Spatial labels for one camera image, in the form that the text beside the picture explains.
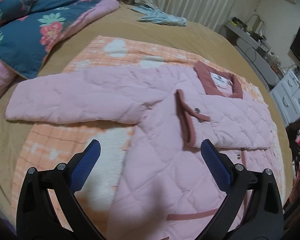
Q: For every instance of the pink quilted jacket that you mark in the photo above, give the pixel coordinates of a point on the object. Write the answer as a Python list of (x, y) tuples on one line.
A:
[(160, 135)]

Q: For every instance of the blue floral quilt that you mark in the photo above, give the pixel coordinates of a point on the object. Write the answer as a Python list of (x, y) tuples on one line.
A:
[(32, 40)]

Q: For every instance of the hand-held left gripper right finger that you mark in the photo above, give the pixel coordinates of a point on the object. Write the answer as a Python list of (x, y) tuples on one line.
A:
[(215, 166)]

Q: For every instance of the white drawer cabinet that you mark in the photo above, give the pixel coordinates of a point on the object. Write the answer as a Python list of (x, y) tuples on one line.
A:
[(290, 92)]

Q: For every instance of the desk clutter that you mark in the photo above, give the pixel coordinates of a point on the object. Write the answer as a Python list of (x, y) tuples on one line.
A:
[(260, 37)]

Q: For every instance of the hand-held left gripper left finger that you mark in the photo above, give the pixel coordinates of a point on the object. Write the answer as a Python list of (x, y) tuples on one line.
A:
[(86, 166)]

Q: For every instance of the grey desk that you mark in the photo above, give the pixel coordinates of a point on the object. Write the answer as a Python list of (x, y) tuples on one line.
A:
[(255, 57)]

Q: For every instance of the orange white plaid blanket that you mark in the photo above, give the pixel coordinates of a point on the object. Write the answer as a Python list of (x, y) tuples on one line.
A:
[(52, 140)]

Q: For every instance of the light blue cloth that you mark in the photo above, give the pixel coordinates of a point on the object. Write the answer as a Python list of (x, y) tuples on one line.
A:
[(162, 17)]

